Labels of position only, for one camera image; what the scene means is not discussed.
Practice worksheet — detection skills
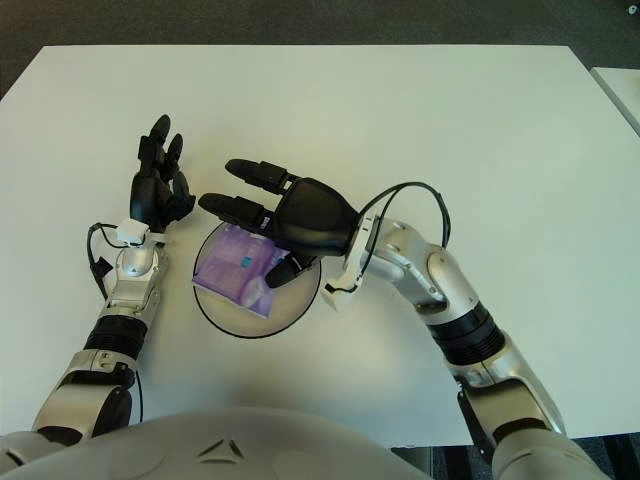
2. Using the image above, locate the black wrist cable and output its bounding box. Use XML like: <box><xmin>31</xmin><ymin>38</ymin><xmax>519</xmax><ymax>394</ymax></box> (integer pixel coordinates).
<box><xmin>359</xmin><ymin>182</ymin><xmax>450</xmax><ymax>249</ymax></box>
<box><xmin>85</xmin><ymin>222</ymin><xmax>131</xmax><ymax>301</ymax></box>

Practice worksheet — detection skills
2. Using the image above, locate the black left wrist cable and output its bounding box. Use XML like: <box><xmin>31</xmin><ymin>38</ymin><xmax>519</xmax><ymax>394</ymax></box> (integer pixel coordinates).
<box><xmin>85</xmin><ymin>222</ymin><xmax>131</xmax><ymax>301</ymax></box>

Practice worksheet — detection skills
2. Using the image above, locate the purple tissue paper pack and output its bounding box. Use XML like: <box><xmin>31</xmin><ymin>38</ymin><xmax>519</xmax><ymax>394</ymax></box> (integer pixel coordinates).
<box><xmin>192</xmin><ymin>222</ymin><xmax>291</xmax><ymax>320</ymax></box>

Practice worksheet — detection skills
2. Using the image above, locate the white plate with black rim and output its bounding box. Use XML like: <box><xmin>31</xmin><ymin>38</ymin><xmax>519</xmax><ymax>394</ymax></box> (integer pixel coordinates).
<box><xmin>193</xmin><ymin>222</ymin><xmax>323</xmax><ymax>341</ymax></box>

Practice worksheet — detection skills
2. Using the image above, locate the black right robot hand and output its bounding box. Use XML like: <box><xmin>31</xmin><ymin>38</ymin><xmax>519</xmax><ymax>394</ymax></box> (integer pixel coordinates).
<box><xmin>198</xmin><ymin>158</ymin><xmax>362</xmax><ymax>290</ymax></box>

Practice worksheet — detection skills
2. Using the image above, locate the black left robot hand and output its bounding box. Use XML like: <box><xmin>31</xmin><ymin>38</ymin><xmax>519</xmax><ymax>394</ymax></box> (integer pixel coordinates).
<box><xmin>129</xmin><ymin>114</ymin><xmax>197</xmax><ymax>234</ymax></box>

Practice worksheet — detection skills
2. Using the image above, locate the white side table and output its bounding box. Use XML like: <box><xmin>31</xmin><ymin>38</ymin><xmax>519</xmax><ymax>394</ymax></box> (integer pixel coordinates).
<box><xmin>590</xmin><ymin>67</ymin><xmax>640</xmax><ymax>136</ymax></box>

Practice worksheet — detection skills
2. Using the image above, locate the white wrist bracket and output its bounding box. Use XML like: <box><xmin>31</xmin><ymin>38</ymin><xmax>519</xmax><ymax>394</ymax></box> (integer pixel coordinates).
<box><xmin>115</xmin><ymin>218</ymin><xmax>174</xmax><ymax>249</ymax></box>
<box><xmin>322</xmin><ymin>213</ymin><xmax>381</xmax><ymax>312</ymax></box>

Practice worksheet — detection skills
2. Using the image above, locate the grey robot torso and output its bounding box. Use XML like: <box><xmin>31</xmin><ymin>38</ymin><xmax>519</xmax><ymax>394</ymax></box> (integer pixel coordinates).
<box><xmin>0</xmin><ymin>407</ymin><xmax>426</xmax><ymax>480</ymax></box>

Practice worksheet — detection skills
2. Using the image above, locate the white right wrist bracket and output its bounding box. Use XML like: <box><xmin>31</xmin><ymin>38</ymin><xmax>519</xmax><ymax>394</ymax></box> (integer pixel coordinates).
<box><xmin>322</xmin><ymin>213</ymin><xmax>381</xmax><ymax>312</ymax></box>

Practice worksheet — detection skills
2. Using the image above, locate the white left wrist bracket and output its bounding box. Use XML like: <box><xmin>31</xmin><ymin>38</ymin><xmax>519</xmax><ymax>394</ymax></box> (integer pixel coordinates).
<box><xmin>115</xmin><ymin>218</ymin><xmax>174</xmax><ymax>249</ymax></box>

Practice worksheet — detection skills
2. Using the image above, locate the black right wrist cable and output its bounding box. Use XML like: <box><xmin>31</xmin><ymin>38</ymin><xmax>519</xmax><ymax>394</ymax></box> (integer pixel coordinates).
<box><xmin>359</xmin><ymin>182</ymin><xmax>450</xmax><ymax>249</ymax></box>

